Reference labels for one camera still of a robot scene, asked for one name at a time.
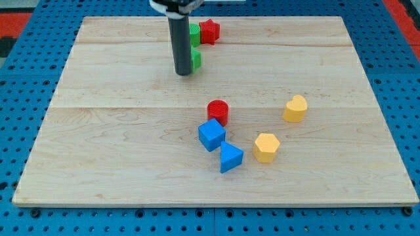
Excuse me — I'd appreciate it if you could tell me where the robot arm end black white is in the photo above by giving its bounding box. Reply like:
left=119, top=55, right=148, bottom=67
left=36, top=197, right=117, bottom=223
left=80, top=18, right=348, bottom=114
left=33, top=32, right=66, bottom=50
left=149, top=0, right=204, bottom=20

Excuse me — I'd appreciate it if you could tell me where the blue cube block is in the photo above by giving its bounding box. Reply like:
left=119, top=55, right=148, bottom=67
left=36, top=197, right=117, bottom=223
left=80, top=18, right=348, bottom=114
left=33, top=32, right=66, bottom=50
left=198, top=119, right=226, bottom=151

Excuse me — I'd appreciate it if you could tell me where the green cube block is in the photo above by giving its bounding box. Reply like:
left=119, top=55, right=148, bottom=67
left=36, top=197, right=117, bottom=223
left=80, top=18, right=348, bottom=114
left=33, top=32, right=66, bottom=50
left=191, top=47, right=201, bottom=73

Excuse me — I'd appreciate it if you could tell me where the red cylinder block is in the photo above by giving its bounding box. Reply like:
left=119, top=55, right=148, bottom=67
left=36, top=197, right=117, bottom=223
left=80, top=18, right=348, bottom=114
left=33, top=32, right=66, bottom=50
left=207, top=100, right=230, bottom=127

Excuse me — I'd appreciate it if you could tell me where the blue triangle block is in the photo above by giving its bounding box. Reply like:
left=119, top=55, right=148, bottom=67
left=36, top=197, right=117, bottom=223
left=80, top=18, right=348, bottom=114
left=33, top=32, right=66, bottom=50
left=220, top=141, right=243, bottom=173

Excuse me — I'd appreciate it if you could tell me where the yellow hexagon block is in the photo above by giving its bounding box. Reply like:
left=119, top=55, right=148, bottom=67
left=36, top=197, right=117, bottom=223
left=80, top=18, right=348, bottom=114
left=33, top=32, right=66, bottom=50
left=253, top=133, right=280, bottom=163

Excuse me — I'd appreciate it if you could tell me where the wooden board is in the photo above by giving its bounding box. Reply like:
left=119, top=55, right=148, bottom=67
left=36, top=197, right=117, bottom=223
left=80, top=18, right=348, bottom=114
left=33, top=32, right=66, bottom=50
left=12, top=16, right=419, bottom=208

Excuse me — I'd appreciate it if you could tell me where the yellow heart block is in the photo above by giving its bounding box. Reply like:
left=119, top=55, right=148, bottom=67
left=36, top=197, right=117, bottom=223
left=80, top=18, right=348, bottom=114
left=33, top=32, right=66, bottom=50
left=282, top=94, right=308, bottom=123

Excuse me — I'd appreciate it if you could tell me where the green cylinder block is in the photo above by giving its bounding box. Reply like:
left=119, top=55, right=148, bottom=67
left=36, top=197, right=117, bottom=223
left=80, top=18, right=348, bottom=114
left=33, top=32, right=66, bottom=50
left=189, top=24, right=201, bottom=47

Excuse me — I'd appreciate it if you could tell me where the red star block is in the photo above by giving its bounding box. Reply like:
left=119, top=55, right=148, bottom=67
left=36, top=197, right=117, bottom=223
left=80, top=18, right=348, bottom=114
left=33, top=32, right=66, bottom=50
left=199, top=19, right=221, bottom=45

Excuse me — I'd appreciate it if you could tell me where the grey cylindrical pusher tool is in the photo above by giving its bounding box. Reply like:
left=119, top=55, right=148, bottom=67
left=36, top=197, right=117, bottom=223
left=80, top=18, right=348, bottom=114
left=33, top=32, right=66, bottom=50
left=168, top=15, right=192, bottom=76

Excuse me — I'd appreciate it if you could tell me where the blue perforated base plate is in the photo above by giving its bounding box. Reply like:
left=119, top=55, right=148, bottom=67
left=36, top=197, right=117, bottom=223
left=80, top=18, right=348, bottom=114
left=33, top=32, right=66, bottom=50
left=1, top=0, right=419, bottom=235

